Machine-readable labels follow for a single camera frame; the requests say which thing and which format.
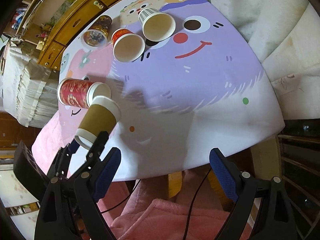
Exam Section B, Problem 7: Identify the tall red patterned cup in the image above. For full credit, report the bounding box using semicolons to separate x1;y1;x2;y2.
57;78;112;109

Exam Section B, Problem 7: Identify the cartoon printed table mat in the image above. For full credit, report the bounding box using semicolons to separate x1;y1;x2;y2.
31;0;286;183

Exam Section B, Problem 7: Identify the checkered grey paper cup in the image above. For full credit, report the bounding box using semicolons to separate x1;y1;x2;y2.
138;8;176;42

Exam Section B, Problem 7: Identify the pink fleece blanket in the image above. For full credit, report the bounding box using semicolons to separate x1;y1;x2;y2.
98;165;229;239

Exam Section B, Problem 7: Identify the wooden desk with drawers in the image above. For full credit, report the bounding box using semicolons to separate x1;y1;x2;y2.
38;0;121;70

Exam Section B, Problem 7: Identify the dark patterned paper cup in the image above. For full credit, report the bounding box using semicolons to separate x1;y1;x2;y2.
83;15;112;48

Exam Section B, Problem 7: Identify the white floral curtain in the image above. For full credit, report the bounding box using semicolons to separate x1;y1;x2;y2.
208;0;319;120

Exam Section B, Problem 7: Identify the white lace-covered furniture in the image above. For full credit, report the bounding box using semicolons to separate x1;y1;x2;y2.
1;41;59;128

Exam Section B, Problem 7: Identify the tan paper cup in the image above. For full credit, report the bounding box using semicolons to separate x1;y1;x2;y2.
74;95;121;150

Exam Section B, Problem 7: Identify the small red paper cup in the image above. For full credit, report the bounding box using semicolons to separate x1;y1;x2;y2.
111;28;145;62

